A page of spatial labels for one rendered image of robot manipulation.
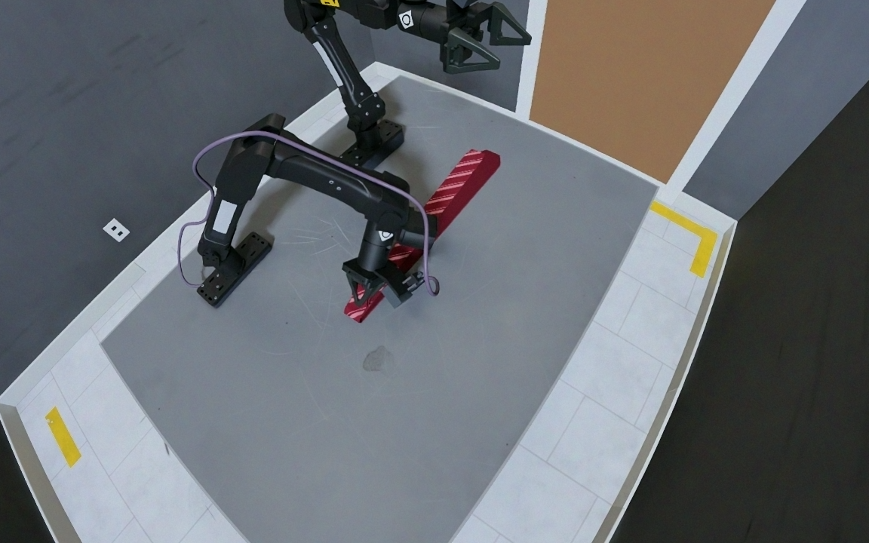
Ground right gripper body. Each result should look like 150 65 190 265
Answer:
342 237 421 297

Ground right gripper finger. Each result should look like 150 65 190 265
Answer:
370 282 386 299
346 273 378 308

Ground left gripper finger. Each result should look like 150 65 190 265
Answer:
447 27 500 75
490 2 532 46

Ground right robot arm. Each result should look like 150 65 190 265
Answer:
197 113 424 306

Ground red striped necktie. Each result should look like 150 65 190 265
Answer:
344 149 501 323

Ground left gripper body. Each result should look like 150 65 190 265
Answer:
420 0 498 72

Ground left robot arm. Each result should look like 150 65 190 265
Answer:
284 0 435 167

